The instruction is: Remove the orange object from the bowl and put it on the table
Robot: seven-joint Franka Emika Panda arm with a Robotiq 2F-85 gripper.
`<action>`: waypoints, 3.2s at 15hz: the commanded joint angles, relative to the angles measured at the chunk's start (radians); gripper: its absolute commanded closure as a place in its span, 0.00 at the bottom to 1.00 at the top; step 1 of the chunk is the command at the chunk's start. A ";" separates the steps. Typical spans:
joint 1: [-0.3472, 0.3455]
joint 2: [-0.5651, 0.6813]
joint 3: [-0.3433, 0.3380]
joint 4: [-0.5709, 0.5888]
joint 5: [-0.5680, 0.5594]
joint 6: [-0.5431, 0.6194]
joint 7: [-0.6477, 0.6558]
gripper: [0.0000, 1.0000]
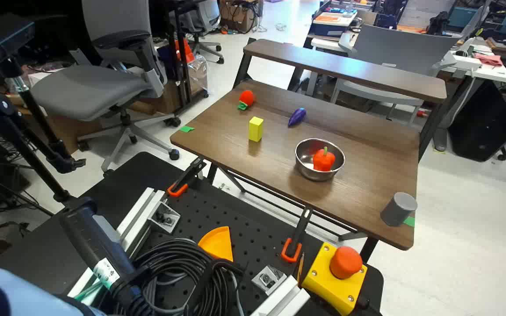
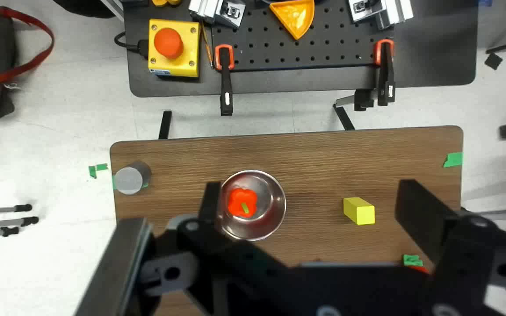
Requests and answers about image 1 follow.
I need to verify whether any white cluttered desk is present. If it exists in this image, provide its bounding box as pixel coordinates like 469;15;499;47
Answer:
439;36;506;84

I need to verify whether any cardboard box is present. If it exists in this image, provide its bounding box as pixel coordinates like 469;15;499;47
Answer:
219;0;262;33

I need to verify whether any stainless steel bowl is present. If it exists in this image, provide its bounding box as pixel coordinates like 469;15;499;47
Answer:
293;136;346;182

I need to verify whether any orange black bar clamp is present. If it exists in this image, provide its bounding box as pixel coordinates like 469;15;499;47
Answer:
279;206;313;264
165;156;207;199

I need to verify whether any short aluminium extrusion rail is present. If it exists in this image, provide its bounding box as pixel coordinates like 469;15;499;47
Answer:
251;273;313;316

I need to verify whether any yellow rectangular block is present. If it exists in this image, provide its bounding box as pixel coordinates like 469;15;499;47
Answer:
248;115;265;143

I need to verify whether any long aluminium extrusion rail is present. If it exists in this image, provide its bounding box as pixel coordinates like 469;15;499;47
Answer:
67;185;167;301

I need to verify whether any dark cylindrical post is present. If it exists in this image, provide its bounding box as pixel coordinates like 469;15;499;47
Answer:
58;198;139;284

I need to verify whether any yellow emergency stop box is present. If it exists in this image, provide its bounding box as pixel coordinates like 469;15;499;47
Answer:
300;242;369;316

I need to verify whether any raised wooden desk shelf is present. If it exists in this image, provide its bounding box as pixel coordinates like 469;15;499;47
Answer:
242;38;450;105

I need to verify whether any silver corner bracket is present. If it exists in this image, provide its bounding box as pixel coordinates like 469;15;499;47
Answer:
251;264;288;296
149;199;183;235

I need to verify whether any black coiled cable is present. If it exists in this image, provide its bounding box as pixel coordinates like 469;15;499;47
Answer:
109;235;246;316

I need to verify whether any grey cylinder cup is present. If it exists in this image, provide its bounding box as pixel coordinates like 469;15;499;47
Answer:
379;189;418;228

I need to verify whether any black tripod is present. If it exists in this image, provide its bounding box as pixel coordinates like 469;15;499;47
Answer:
0;92;88;203

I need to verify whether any black perforated base board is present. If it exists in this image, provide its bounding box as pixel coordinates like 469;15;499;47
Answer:
0;150;385;316

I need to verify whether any purple toy eggplant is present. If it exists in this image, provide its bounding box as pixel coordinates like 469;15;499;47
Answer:
286;105;307;127

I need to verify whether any black background office chair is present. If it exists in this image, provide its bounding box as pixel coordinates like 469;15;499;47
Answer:
176;0;227;64

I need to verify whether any grey office chair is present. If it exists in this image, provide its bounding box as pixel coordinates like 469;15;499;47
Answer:
30;0;183;171

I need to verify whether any orange triangular plastic piece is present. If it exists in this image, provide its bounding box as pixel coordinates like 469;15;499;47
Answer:
197;224;235;263

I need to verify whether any black bag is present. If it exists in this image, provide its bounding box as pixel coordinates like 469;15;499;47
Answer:
446;77;506;163

